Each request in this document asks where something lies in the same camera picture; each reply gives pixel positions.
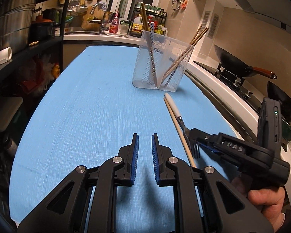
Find black gas stove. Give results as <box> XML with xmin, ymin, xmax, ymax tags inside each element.
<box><xmin>192</xmin><ymin>61</ymin><xmax>291</xmax><ymax>150</ymax></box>

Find black wok red handle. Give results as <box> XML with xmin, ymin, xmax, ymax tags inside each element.
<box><xmin>214</xmin><ymin>45</ymin><xmax>277</xmax><ymax>79</ymax></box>

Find chrome sink faucet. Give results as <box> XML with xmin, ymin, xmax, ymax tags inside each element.
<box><xmin>87</xmin><ymin>0</ymin><xmax>107</xmax><ymax>34</ymax></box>

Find white paper roll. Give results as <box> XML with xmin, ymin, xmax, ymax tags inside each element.
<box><xmin>0</xmin><ymin>47</ymin><xmax>12</xmax><ymax>65</ymax></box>

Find blue table cloth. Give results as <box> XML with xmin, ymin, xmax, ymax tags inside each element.
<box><xmin>8</xmin><ymin>45</ymin><xmax>241</xmax><ymax>233</ymax></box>

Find black shelving rack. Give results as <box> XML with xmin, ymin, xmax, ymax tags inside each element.
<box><xmin>0</xmin><ymin>0</ymin><xmax>69</xmax><ymax>98</ymax></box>

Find black spice rack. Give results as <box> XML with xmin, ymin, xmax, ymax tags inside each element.
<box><xmin>128</xmin><ymin>3</ymin><xmax>168</xmax><ymax>37</ymax></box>

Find pink dish soap bottle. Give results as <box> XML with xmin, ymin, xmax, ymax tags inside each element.
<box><xmin>109</xmin><ymin>11</ymin><xmax>120</xmax><ymax>34</ymax></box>

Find white striped ceramic spoon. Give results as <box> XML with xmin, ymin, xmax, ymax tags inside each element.
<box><xmin>149</xmin><ymin>22</ymin><xmax>157</xmax><ymax>86</ymax></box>

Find person right hand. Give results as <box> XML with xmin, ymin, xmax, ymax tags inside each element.
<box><xmin>231</xmin><ymin>174</ymin><xmax>285</xmax><ymax>232</ymax></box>

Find yellow oil bottle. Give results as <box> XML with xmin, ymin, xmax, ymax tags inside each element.
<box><xmin>131</xmin><ymin>14</ymin><xmax>143</xmax><ymax>36</ymax></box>

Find clear plastic utensil holder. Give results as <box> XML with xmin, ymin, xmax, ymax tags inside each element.
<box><xmin>132</xmin><ymin>31</ymin><xmax>194</xmax><ymax>92</ymax></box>

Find white handled metal fork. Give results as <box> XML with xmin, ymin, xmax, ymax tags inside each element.
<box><xmin>165</xmin><ymin>93</ymin><xmax>200</xmax><ymax>159</ymax></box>

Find orange lidded pot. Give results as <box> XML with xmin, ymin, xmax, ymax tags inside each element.
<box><xmin>31</xmin><ymin>15</ymin><xmax>53</xmax><ymax>27</ymax></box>

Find stainless steel stock pot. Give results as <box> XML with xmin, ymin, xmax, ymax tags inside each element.
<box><xmin>0</xmin><ymin>0</ymin><xmax>36</xmax><ymax>53</ymax></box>

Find hanging kitchen tools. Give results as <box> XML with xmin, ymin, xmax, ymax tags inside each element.
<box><xmin>171</xmin><ymin>0</ymin><xmax>188</xmax><ymax>10</ymax></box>

